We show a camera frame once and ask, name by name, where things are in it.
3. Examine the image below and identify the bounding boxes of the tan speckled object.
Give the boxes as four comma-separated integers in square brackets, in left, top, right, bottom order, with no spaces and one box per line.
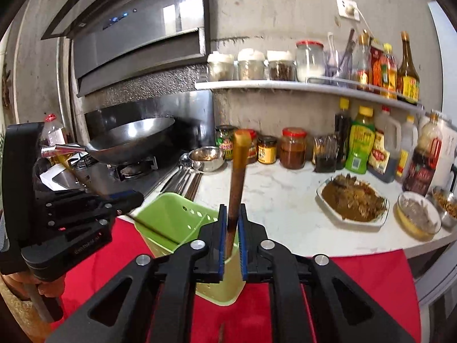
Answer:
[0,275,49,343]

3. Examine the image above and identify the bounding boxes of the dark wall ornament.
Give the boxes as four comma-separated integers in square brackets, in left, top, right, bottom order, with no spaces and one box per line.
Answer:
[1,62,14,109]

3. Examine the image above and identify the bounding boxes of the cooking oil bottle red cap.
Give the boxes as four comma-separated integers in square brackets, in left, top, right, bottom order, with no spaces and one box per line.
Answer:
[40,113,72,168]

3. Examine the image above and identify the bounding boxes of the red-lid glass jar white powder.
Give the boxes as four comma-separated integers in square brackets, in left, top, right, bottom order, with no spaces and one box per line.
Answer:
[296,40,325,83]

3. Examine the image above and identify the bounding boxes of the white wall shelf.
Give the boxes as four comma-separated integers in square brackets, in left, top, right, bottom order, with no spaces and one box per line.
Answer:
[195,79,425,113]

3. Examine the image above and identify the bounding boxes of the small steel bowl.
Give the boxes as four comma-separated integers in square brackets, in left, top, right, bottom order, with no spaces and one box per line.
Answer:
[188,146,226,172]

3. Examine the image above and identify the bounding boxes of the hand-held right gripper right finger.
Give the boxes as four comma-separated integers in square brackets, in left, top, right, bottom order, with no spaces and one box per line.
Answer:
[238,204,416,343]

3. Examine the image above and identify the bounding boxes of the red seasoning packet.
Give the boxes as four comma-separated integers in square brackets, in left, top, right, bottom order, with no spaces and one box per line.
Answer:
[369,39,385,94]

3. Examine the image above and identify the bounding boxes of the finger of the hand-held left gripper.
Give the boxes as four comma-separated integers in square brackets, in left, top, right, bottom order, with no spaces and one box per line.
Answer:
[43,189,144,211]
[46,207,124,239]

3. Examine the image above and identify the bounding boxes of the dark sauce jug red cap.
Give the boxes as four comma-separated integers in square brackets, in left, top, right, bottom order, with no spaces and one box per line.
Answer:
[368,105,402,184]

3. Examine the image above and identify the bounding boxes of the clear container dark contents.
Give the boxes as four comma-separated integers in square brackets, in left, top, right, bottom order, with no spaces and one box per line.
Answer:
[312,134,338,173]

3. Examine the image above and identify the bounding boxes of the dark soy bottle yellow cap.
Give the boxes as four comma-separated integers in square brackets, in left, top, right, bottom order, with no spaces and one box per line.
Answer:
[334,97,352,170]

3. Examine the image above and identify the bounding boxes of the small orange-cap sauce bottle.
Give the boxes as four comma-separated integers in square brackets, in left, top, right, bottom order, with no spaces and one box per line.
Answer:
[353,30,372,91]

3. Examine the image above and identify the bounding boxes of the steel bowl of food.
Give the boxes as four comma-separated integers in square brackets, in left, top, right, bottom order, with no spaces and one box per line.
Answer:
[431,186,457,228]

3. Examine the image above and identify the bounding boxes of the tall brown vinegar bottle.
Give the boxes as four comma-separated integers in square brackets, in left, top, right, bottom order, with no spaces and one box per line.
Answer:
[397,31,420,105]

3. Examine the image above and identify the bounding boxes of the orange oil bottle yellow cap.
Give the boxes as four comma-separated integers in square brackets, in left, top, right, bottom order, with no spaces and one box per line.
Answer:
[380,43,398,100]

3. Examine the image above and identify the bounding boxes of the steel gas stove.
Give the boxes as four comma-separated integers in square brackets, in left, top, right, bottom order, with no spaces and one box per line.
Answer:
[50,152,201,204]

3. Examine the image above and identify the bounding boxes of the large dark bottle red handle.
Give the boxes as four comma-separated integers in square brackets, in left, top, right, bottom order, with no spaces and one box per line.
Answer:
[403,112,443,196]

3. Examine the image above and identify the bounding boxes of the green bottle yellow cap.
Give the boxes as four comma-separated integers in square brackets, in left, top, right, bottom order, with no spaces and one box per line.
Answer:
[345,105,376,175]

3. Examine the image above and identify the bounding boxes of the green-label jar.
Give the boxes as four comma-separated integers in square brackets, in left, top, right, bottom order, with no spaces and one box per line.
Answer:
[215,125,238,161]

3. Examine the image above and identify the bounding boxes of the white wall socket with plug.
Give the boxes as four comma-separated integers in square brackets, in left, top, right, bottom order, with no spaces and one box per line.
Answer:
[336,0,360,18]

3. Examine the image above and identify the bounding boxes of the white plate of brown food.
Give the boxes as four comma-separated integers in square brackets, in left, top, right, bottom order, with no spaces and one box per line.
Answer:
[316,173,390,226]

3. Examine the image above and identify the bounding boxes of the steel wok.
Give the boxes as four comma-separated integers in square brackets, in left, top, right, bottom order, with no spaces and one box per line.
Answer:
[41,117,176,165]

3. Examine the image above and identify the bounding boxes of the person's left hand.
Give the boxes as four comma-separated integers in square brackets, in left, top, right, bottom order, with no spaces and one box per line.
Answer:
[37,277,67,298]

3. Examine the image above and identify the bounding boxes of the white kitchen appliance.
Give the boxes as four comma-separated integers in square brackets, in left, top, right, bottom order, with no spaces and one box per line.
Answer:
[418,109,457,194]

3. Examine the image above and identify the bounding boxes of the clear cup with utensils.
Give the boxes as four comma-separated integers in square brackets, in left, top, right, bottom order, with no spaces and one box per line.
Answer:
[325,29,356,79]

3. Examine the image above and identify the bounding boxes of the clear jug yellow cap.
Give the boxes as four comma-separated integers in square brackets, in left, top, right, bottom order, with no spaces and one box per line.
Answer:
[396,114,418,180]

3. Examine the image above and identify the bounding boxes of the grey range hood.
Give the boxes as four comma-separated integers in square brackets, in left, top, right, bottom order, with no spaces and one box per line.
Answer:
[41,0,211,97]

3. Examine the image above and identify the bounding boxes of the red-lid jar brown paste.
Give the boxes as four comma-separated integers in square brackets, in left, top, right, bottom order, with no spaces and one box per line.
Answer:
[279,127,308,169]

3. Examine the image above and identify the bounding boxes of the yellow-label jar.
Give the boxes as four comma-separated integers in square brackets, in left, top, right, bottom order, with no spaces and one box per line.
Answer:
[258,135,278,165]

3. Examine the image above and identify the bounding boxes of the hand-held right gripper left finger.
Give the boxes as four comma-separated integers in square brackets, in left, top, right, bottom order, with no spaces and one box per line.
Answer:
[45,204,228,343]

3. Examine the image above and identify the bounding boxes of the white-lid spice jar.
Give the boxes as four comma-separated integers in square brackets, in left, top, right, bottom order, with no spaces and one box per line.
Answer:
[237,48,267,81]
[266,51,297,81]
[207,52,235,82]

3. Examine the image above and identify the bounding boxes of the red tablecloth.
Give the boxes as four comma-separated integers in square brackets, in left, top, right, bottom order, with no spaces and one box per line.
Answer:
[50,216,422,343]

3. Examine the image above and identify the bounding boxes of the small red-lid sauce jar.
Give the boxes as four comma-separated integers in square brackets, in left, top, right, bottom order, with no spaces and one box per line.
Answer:
[246,129,258,163]

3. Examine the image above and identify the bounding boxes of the yellow bowl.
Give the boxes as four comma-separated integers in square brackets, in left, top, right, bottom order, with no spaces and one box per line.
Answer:
[397,191,442,241]

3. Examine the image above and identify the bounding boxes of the green plastic utensil holder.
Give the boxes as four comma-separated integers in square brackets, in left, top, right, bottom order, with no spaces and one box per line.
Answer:
[134,192,247,306]

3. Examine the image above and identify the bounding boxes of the pile of steel chopsticks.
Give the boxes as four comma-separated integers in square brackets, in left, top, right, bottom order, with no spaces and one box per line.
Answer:
[159,166,204,202]

